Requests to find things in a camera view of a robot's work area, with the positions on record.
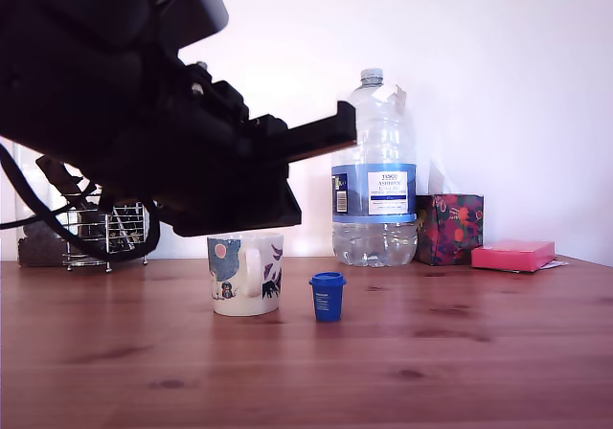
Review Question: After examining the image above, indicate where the blue coffee capsule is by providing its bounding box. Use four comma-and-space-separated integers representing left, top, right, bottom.
308, 271, 347, 324

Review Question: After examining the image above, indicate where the dark coffee beans heap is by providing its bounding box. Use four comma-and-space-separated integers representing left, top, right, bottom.
16, 236, 66, 268

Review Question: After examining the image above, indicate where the white mug with blue cartoon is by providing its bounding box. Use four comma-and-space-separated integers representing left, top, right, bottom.
206, 230, 284, 318

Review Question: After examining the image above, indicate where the large clear water bottle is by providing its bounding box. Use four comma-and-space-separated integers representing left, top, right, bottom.
330, 68, 419, 268

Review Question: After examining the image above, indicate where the white tissue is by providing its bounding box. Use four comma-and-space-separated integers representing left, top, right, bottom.
427, 158, 462, 195

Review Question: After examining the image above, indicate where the dark brown wooden utensil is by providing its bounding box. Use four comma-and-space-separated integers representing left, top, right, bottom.
34, 154, 86, 195

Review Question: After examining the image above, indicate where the floral tissue box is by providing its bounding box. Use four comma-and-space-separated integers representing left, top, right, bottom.
414, 192, 485, 266

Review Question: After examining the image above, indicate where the dark round scoop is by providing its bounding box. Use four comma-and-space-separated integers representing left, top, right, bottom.
22, 218, 56, 238

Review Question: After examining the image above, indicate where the pink flat box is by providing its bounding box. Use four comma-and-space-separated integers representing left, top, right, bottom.
470, 239, 556, 274

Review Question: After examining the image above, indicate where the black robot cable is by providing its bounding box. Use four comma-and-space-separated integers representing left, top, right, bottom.
0, 144, 162, 263
0, 179, 97, 232

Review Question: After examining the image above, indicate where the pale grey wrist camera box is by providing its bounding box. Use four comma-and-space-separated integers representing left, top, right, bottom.
155, 0, 231, 52

